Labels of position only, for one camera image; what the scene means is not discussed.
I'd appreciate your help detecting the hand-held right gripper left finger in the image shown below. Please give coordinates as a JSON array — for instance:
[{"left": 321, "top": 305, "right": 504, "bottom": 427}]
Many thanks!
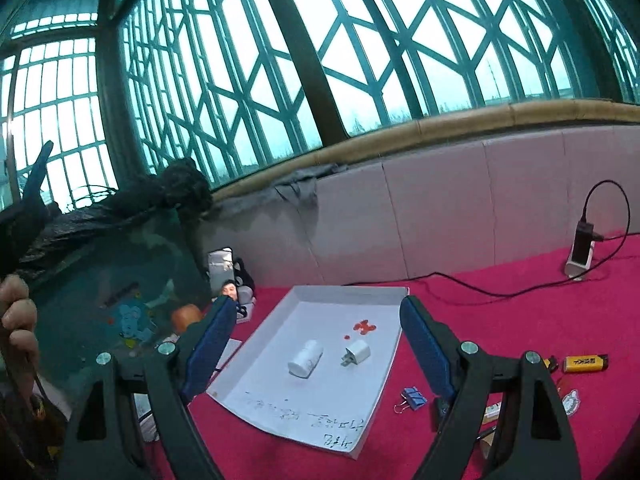
[{"left": 57, "top": 295, "right": 237, "bottom": 480}]

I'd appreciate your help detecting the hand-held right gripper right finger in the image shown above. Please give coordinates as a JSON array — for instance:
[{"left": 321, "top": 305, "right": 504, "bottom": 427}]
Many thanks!
[{"left": 399, "top": 294, "right": 583, "bottom": 480}]

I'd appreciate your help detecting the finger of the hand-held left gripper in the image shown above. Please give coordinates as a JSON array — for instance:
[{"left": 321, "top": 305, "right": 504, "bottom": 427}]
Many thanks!
[{"left": 21, "top": 140, "right": 55, "bottom": 221}]

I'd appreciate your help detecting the white cardboard tray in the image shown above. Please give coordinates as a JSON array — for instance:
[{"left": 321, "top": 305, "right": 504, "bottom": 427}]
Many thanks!
[{"left": 206, "top": 285, "right": 411, "bottom": 461}]

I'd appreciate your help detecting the person's left forearm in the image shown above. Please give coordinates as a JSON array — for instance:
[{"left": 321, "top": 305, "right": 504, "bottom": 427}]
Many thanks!
[{"left": 0, "top": 385, "right": 71, "bottom": 480}]

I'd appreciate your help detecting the person's left hand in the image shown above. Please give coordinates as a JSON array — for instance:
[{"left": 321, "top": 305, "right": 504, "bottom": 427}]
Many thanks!
[{"left": 0, "top": 275, "right": 40, "bottom": 396}]

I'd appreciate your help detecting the white paper sheet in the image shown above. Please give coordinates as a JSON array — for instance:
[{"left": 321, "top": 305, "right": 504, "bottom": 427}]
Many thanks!
[{"left": 214, "top": 337, "right": 244, "bottom": 377}]

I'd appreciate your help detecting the orange apple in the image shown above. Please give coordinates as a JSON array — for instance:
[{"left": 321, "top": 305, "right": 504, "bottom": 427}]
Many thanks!
[{"left": 171, "top": 304, "right": 204, "bottom": 334}]

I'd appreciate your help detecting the blue binder clip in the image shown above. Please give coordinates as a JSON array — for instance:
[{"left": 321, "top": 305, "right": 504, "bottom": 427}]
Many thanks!
[{"left": 394, "top": 386, "right": 428, "bottom": 414}]

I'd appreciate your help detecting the cluster of red round stickers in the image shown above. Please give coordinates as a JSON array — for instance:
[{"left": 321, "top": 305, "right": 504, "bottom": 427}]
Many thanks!
[{"left": 344, "top": 318, "right": 377, "bottom": 339}]

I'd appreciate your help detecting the white charger plug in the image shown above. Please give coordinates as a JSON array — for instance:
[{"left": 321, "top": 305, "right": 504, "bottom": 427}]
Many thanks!
[{"left": 340, "top": 340, "right": 371, "bottom": 368}]

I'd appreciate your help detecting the black and white phone stand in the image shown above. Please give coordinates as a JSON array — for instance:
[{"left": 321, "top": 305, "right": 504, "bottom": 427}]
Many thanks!
[{"left": 231, "top": 257, "right": 257, "bottom": 318}]

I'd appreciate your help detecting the smartphone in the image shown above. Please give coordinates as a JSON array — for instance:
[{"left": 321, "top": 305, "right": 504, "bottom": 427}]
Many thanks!
[{"left": 207, "top": 247, "right": 236, "bottom": 307}]

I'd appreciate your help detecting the teal cartoon printed cloth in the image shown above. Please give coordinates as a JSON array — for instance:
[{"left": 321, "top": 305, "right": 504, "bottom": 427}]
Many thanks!
[{"left": 20, "top": 205, "right": 217, "bottom": 403}]

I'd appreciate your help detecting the white plastic bottle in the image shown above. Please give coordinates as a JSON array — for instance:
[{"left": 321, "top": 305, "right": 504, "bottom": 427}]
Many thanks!
[{"left": 288, "top": 339, "right": 324, "bottom": 379}]

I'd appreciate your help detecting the black furry cloth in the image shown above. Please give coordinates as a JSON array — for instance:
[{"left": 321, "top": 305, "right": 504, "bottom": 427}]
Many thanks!
[{"left": 20, "top": 157, "right": 214, "bottom": 273}]

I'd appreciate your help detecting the white and black charger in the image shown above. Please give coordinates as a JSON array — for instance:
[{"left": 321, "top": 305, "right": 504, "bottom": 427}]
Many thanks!
[{"left": 565, "top": 220, "right": 605, "bottom": 281}]

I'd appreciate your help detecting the grey cloth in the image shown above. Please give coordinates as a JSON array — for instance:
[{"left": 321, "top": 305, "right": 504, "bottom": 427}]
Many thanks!
[{"left": 272, "top": 161, "right": 357, "bottom": 207}]

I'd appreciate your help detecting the green window lattice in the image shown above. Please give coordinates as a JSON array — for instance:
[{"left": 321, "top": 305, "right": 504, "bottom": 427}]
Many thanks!
[{"left": 0, "top": 0, "right": 640, "bottom": 211}]

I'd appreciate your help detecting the black cable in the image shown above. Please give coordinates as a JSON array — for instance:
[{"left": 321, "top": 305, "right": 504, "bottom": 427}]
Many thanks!
[{"left": 345, "top": 180, "right": 640, "bottom": 307}]

